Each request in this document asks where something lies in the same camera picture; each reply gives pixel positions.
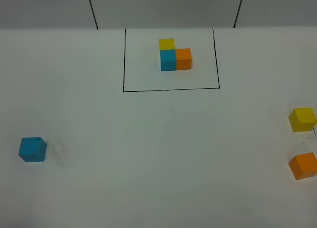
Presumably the orange template block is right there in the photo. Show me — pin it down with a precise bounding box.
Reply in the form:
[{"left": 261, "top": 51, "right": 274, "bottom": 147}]
[{"left": 175, "top": 48, "right": 192, "bottom": 70}]

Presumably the blue template block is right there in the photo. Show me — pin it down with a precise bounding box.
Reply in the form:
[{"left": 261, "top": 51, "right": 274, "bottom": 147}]
[{"left": 160, "top": 49, "right": 177, "bottom": 71}]

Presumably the yellow template block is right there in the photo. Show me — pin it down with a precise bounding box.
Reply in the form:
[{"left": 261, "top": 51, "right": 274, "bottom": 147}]
[{"left": 159, "top": 38, "right": 175, "bottom": 50}]

